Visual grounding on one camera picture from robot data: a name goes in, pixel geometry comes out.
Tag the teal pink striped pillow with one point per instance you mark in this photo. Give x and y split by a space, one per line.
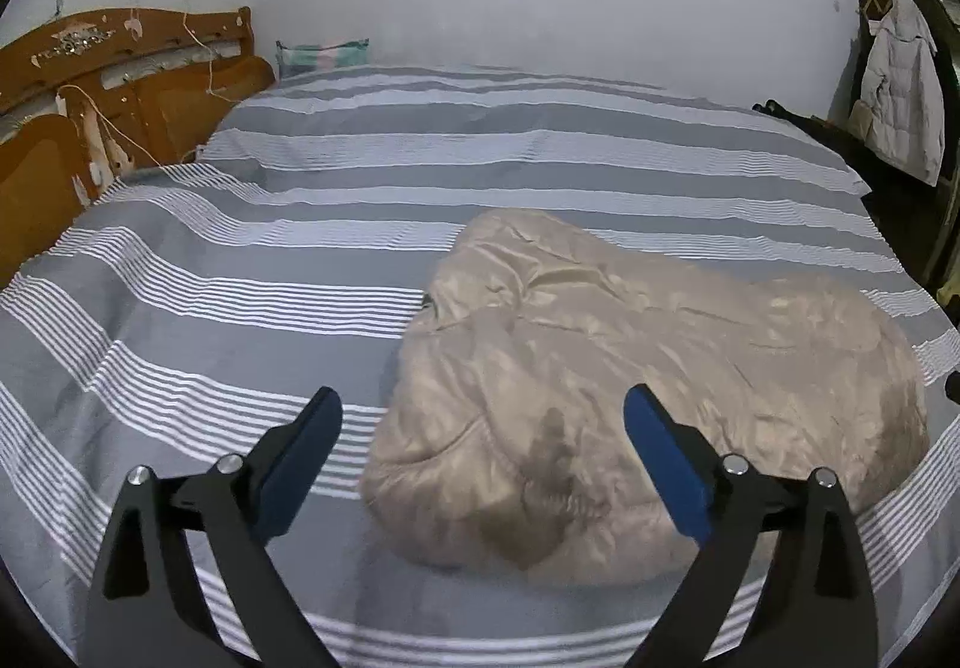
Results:
322 57

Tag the black cloth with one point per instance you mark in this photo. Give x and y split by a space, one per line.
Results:
772 111

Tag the beige puffer jacket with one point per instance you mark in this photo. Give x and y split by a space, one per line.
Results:
600 353

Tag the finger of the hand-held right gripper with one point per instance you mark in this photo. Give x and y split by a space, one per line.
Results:
954 387

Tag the wooden headboard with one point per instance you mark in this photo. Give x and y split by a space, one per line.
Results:
37 181

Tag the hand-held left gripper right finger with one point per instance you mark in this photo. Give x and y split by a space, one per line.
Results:
667 469

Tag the grey striped bed sheet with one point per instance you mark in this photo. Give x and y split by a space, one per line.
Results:
337 188

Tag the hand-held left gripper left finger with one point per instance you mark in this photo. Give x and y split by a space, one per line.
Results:
296 469

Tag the light grey hanging jacket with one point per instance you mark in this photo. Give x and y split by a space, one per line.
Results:
904 106

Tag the dark wooden wardrobe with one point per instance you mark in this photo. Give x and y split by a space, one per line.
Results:
900 218

